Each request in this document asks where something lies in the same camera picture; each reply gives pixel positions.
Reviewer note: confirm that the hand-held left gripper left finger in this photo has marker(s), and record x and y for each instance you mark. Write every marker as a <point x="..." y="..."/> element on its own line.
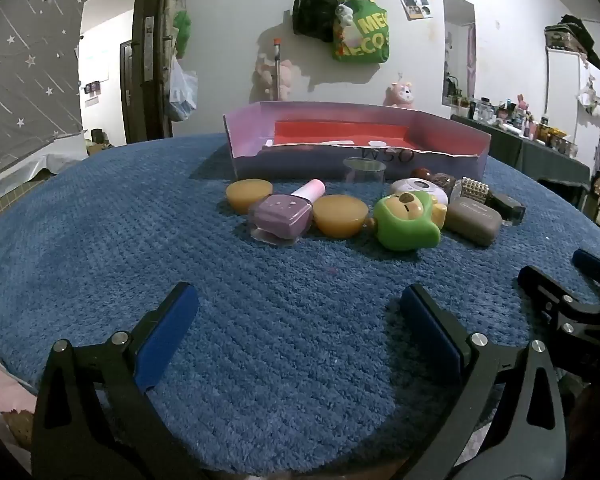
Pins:
<point x="170" y="340"/>

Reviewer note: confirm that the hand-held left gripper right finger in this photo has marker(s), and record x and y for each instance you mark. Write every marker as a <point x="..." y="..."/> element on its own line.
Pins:
<point x="430" y="340"/>

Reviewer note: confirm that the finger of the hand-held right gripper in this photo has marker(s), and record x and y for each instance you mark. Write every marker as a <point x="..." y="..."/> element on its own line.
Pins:
<point x="592" y="264"/>
<point x="570" y="315"/>

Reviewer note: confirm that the black nail polish bottle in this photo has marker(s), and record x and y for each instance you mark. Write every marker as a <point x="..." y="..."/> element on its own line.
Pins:
<point x="505" y="205"/>

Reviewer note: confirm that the green bear toy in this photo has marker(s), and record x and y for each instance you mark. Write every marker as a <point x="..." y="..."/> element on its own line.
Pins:
<point x="405" y="225"/>

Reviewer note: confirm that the grey eye shadow case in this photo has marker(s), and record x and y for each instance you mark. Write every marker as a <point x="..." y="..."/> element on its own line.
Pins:
<point x="472" y="220"/>

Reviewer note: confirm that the studded silver clip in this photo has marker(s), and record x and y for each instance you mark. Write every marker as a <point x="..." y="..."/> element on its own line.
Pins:
<point x="472" y="190"/>

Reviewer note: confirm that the amber round container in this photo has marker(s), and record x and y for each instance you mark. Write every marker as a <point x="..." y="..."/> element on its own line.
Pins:
<point x="249" y="195"/>
<point x="340" y="217"/>

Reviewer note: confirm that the white mini camera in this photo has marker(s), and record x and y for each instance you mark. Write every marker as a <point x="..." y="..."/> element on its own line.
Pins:
<point x="420" y="186"/>

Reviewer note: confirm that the brown cap glitter bottle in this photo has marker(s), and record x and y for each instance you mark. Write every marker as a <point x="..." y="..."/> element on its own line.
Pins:
<point x="442" y="180"/>

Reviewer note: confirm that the purple nail polish bottle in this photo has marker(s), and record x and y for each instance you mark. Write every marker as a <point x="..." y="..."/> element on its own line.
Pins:
<point x="280" y="215"/>

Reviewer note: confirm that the clear plastic cup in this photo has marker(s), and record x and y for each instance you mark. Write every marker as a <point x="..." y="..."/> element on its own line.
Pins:
<point x="364" y="172"/>

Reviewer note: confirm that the pink cardboard box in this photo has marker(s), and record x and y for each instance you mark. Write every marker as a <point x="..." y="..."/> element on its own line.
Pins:
<point x="300" y="165"/>

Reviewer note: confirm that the blue fleece blanket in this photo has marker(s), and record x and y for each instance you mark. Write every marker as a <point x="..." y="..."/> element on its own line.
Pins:
<point x="280" y="310"/>

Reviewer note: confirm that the dark cloth covered table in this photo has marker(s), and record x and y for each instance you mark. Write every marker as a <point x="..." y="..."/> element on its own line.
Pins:
<point x="540" y="155"/>

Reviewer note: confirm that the row of cosmetic bottles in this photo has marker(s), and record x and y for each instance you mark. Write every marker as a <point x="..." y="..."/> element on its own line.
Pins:
<point x="510" y="115"/>

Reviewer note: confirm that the white cabinet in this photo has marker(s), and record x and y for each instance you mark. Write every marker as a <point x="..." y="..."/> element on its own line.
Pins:
<point x="562" y="90"/>

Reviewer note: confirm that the pink printed cloth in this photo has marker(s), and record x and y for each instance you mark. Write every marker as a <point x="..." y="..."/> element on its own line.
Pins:
<point x="5" y="410"/>

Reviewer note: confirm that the white plastic sheet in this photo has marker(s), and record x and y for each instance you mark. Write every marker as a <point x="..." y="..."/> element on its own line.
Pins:
<point x="25" y="170"/>

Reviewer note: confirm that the dark bag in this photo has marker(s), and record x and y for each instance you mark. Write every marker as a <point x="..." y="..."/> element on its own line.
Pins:
<point x="575" y="35"/>

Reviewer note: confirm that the pink bear plush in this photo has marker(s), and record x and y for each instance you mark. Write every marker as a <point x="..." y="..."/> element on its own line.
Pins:
<point x="401" y="95"/>

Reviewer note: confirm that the clear plastic bag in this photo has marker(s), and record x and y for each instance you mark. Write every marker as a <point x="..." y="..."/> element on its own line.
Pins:
<point x="182" y="92"/>

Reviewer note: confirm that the dark wooden door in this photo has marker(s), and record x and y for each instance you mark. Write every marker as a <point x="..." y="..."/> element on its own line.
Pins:
<point x="152" y="60"/>

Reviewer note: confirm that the pink pig plush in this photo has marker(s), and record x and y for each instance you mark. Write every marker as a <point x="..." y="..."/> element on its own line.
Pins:
<point x="286" y="77"/>

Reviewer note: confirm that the grey starry curtain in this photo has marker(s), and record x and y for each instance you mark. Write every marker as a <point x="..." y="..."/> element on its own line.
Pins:
<point x="25" y="85"/>

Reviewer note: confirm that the green plush toy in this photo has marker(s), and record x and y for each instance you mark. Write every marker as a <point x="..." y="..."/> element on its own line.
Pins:
<point x="182" y="30"/>

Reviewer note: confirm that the green tote bag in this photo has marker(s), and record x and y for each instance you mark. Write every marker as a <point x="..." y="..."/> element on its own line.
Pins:
<point x="365" y="35"/>

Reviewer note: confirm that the black backpack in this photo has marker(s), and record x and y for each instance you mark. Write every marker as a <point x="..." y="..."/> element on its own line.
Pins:
<point x="315" y="10"/>

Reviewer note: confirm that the wall photo poster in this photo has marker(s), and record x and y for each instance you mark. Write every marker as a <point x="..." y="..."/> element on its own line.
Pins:
<point x="413" y="0"/>

